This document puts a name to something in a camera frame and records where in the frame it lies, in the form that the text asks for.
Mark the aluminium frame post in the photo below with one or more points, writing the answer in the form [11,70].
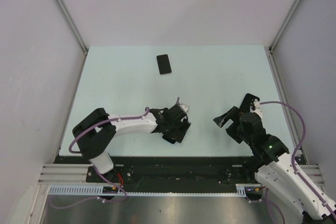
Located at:
[71,25]
[284,25]

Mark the right aluminium frame post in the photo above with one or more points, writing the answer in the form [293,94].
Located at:
[284,25]

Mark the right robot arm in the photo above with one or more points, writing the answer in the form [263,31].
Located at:
[275,167]

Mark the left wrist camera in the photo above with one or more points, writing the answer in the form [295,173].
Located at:
[184,107]

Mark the phone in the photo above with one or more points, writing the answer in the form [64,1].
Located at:
[163,63]

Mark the left aluminium frame post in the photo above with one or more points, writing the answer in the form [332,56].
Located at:
[71,25]

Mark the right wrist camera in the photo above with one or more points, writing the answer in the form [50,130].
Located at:
[256,108]

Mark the white cable duct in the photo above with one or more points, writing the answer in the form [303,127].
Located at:
[101,190]

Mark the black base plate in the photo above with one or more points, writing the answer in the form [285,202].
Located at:
[180,172]

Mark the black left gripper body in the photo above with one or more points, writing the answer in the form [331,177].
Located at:
[174,132]

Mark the black phone case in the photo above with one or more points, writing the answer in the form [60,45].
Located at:
[245,106]

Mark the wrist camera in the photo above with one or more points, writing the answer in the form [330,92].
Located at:
[184,107]
[256,108]

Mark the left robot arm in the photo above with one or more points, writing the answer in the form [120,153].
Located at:
[95,132]

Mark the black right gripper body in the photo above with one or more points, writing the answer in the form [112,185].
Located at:
[234,131]

